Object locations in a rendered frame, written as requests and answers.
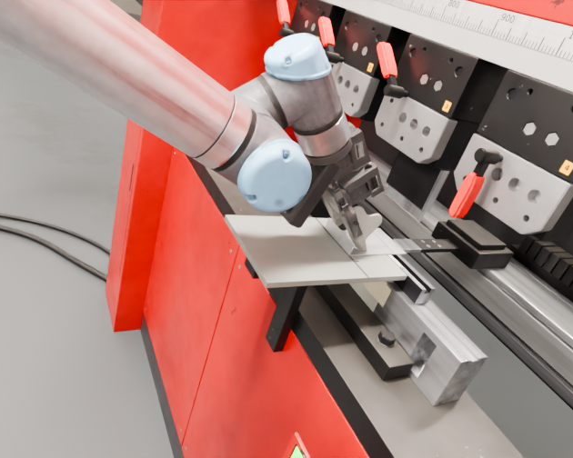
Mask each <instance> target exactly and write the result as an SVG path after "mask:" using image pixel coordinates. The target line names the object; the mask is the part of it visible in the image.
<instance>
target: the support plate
mask: <svg viewBox="0 0 573 458"><path fill-rule="evenodd" d="M224 220H225V222H226V224H227V225H228V227H229V229H230V230H231V232H232V234H233V235H234V237H235V238H236V240H237V242H238V243H239V245H240V247H241V248H242V250H243V252H244V253H245V255H246V257H247V259H248V260H249V262H250V263H251V264H252V266H253V268H254V269H255V271H256V273H257V275H258V277H259V278H260V280H261V282H262V283H263V285H264V286H265V288H277V287H292V286H308V285H323V284H353V283H369V282H385V281H400V280H406V278H407V275H406V274H405V273H404V272H403V271H402V270H401V269H400V268H399V267H398V266H397V265H396V264H395V263H394V262H393V261H392V260H391V259H390V258H389V257H388V256H387V255H386V254H381V255H350V256H351V257H352V258H353V259H354V260H355V262H356V261H359V262H356V263H357V264H358V265H359V266H360V267H361V268H362V270H363V271H364V272H365V273H366V274H367V275H368V276H369V278H367V277H366V276H365V274H364V273H363V272H362V271H361V270H360V269H359V268H358V267H357V265H356V264H355V263H354V262H353V261H352V260H351V258H350V257H349V256H348V255H347V254H346V253H345V252H344V250H343V249H342V248H341V247H340V246H339V245H338V244H337V242H336V241H335V240H334V239H333V238H332V237H331V236H330V235H329V233H328V232H327V231H326V230H325V229H324V228H323V226H322V225H321V224H320V223H319V222H318V221H317V220H316V218H314V217H308V218H307V219H306V221H305V222H304V224H303V225H302V227H300V228H296V227H294V226H293V225H290V224H289V223H288V222H287V220H286V219H285V218H284V217H283V216H257V215H229V214H226V215H225V219H224Z"/></svg>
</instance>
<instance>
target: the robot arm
mask: <svg viewBox="0 0 573 458"><path fill-rule="evenodd" d="M0 41H2V42H4V43H5V44H7V45H9V46H11V47H12V48H14V49H15V50H16V51H18V52H20V53H21V54H23V55H25V56H27V57H28V58H30V59H32V60H33V61H35V62H36V63H38V64H40V65H41V66H43V67H44V68H46V69H48V70H49V71H51V72H52V73H54V74H56V75H58V76H60V77H61V78H63V79H64V80H66V81H67V82H68V83H70V84H72V85H74V86H75V87H77V88H79V89H80V90H82V91H84V92H85V93H87V94H89V95H91V96H92V97H94V98H95V99H96V100H98V101H100V102H101V103H103V104H104V105H107V106H108V107H110V108H112V109H113V110H115V111H117V112H118V113H119V114H121V115H123V116H124V117H126V118H128V119H129V120H131V121H132V122H134V123H136V124H138V125H140V126H141V127H143V128H144V129H146V130H147V131H148V132H150V133H152V134H154V135H156V136H157V137H159V138H160V139H162V140H164V141H165V142H167V143H169V144H171V145H172V146H173V147H175V148H176V149H178V150H180V151H181V152H183V153H184V154H187V155H188V156H190V157H192V158H193V159H195V160H197V161H198V162H199V163H200V164H203V165H204V166H206V167H208V168H210V169H212V170H213V171H215V172H216V173H218V174H220V175H222V176H223V177H225V179H227V180H229V181H230V182H232V183H234V184H236V185H237V186H238V189H239V192H240V193H241V195H242V196H243V197H244V198H245V199H247V201H248V202H249V203H250V204H251V205H252V206H253V207H254V208H256V209H257V210H259V211H261V212H264V213H271V214H272V213H281V214H282V216H283V217H284V218H285V219H286V221H287V222H288V223H289V224H290V225H293V226H294V227H296V228H300V227H302V225H303V224H304V222H305V221H306V219H307V218H308V217H309V215H310V214H311V212H312V211H313V209H314V208H315V206H316V205H317V202H318V201H319V199H320V198H321V199H322V201H323V203H324V205H325V207H326V209H327V210H328V212H329V214H330V216H331V218H332V220H333V222H334V223H335V224H336V225H337V226H338V228H339V229H340V230H343V231H345V230H347V231H348V233H349V236H350V238H351V240H352V242H353V244H354V246H355V247H356V248H357V249H359V250H361V251H363V252H364V251H366V249H367V245H366V239H367V238H368V237H369V236H370V235H371V234H372V233H373V232H374V231H375V230H376V229H377V228H378V227H379V226H380V225H381V223H382V216H381V215H380V214H366V212H365V210H364V208H363V207H362V206H359V205H358V206H355V207H352V206H353V205H354V204H356V203H358V202H359V201H360V202H362V201H363V200H365V199H366V198H368V197H369V196H370V195H371V197H372V198H373V197H375V196H376V195H378V194H380V193H382V192H383V191H384V188H383V185H382V182H381V178H380V174H379V171H378V168H377V166H376V165H375V164H373V163H372V162H371V160H370V157H369V153H368V150H367V145H366V142H365V138H364V136H363V132H362V131H361V130H360V129H358V128H355V127H354V125H353V124H351V123H350V122H347V118H346V115H345V112H344V109H343V107H342V104H341V101H340V98H339V95H338V92H337V87H336V84H335V81H334V78H333V75H332V72H331V71H332V67H331V65H330V63H329V62H328V60H327V56H326V53H325V50H324V49H323V46H322V45H321V43H320V41H319V39H318V38H317V37H316V36H315V35H311V34H295V35H290V36H287V37H285V38H283V39H281V40H279V41H277V42H276V43H275V44H274V46H272V47H270V48H269V49H268V50H267V51H266V54H265V57H264V61H265V65H266V72H264V73H263V74H261V75H260V76H258V77H256V78H255V79H253V80H251V81H250V82H248V83H246V84H244V85H241V86H239V87H238V88H237V89H235V90H233V91H231V92H229V91H228V90H226V89H225V88H224V87H223V86H222V85H221V84H219V83H218V82H217V81H215V80H214V79H213V78H211V77H210V76H209V75H207V74H206V73H205V72H203V71H202V70H201V69H199V68H198V67H197V66H195V65H194V64H192V63H191V62H190V61H188V60H187V59H186V58H184V57H183V56H182V55H181V54H179V53H178V52H177V51H176V50H175V49H173V48H172V47H171V46H169V45H168V44H166V43H165V42H164V41H163V40H161V39H160V38H159V37H157V36H156V35H154V34H153V33H152V32H150V31H149V30H148V29H146V28H145V27H144V26H142V25H141V24H140V23H138V22H137V21H136V20H135V19H134V18H133V17H131V16H130V15H128V14H127V13H126V12H124V11H123V10H122V9H121V8H119V7H118V6H117V5H115V4H114V3H112V2H111V1H110V0H0ZM290 125H291V127H292V129H293V131H294V133H295V136H296V138H297V141H298V143H299V145H298V144H297V143H296V142H294V141H292V139H291V138H290V137H289V136H288V135H287V133H286V132H285V131H284V130H285V129H287V128H288V127H289V126H290ZM304 154H305V155H304ZM376 176H377V179H378V182H379V185H380V186H378V184H377V179H376Z"/></svg>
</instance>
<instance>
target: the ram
mask: <svg viewBox="0 0 573 458"><path fill-rule="evenodd" d="M322 1H325V2H328V3H330V4H332V5H336V6H339V7H342V8H345V9H346V10H349V11H352V12H354V13H357V14H360V15H363V16H366V17H369V18H371V19H374V20H377V21H379V22H381V23H384V24H387V25H391V26H394V27H396V28H398V29H401V30H404V31H407V32H409V33H411V34H414V35H418V36H421V37H424V38H426V39H428V40H431V41H433V42H436V43H439V44H442V45H445V46H448V47H450V48H453V49H456V50H458V51H460V52H463V53H466V54H468V55H473V56H475V57H477V58H480V59H483V60H485V61H488V62H490V63H493V64H495V65H500V66H502V67H505V68H507V69H510V70H512V71H515V72H518V73H520V74H523V75H527V76H529V77H532V78H535V79H538V80H539V81H542V82H545V83H547V84H550V85H554V86H556V87H559V88H562V89H564V90H567V91H570V92H572V93H573V61H571V60H568V59H566V58H562V57H559V56H556V55H552V54H548V53H545V52H542V51H539V50H536V49H533V48H530V47H527V46H524V45H519V44H516V43H513V42H509V41H507V40H504V39H501V38H498V37H495V36H492V35H487V34H483V33H480V32H478V31H475V30H472V29H468V28H465V27H463V26H460V25H454V24H451V23H449V22H445V21H442V20H439V19H436V18H434V17H430V16H427V15H422V14H419V13H416V12H413V11H410V10H407V9H404V8H401V7H398V6H395V5H390V4H387V3H384V2H381V1H378V0H322ZM466 1H469V2H473V3H477V4H481V5H487V6H491V7H495V8H498V9H502V10H506V11H509V12H513V13H518V14H522V15H528V16H532V17H536V18H539V19H543V20H547V21H550V22H554V23H558V24H562V25H568V26H572V27H573V0H466Z"/></svg>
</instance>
